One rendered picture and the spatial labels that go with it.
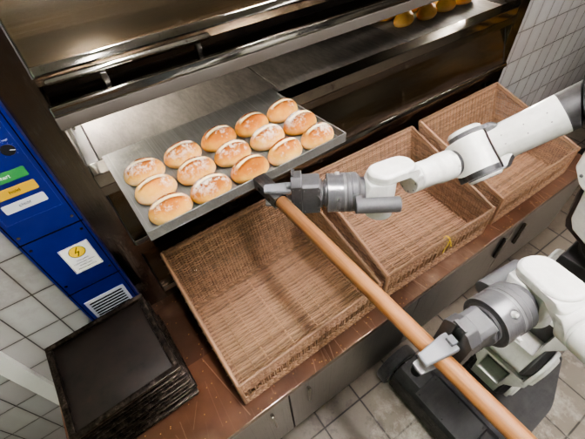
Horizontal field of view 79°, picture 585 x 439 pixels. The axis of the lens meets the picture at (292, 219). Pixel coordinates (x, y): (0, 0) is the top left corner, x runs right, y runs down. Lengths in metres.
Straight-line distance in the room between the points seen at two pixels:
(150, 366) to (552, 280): 0.93
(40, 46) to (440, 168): 0.86
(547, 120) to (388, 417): 1.34
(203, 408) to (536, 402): 1.29
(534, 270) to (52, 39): 0.97
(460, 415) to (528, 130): 1.14
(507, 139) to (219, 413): 1.07
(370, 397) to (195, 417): 0.87
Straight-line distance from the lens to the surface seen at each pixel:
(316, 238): 0.71
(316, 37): 0.97
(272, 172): 0.87
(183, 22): 0.93
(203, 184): 0.82
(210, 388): 1.27
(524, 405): 1.84
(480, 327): 0.63
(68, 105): 0.79
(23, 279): 1.22
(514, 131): 0.95
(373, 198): 0.77
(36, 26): 0.89
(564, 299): 0.68
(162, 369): 1.08
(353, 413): 1.81
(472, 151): 0.93
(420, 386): 1.67
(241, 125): 1.00
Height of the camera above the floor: 1.75
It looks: 48 degrees down
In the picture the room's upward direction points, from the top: 4 degrees counter-clockwise
